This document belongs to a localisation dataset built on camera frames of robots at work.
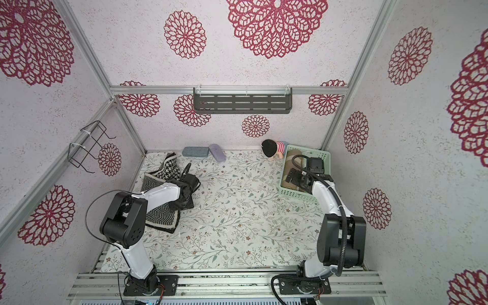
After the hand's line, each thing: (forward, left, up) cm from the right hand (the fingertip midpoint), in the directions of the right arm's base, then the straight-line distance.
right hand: (295, 176), depth 90 cm
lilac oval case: (+26, +42, -10) cm, 51 cm away
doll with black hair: (+27, +9, -8) cm, 30 cm away
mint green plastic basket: (-3, -2, -8) cm, 9 cm away
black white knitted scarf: (-16, +64, -12) cm, 67 cm away
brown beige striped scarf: (+22, -3, -8) cm, 23 cm away
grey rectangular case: (+26, +56, -10) cm, 62 cm away
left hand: (-11, +55, -11) cm, 58 cm away
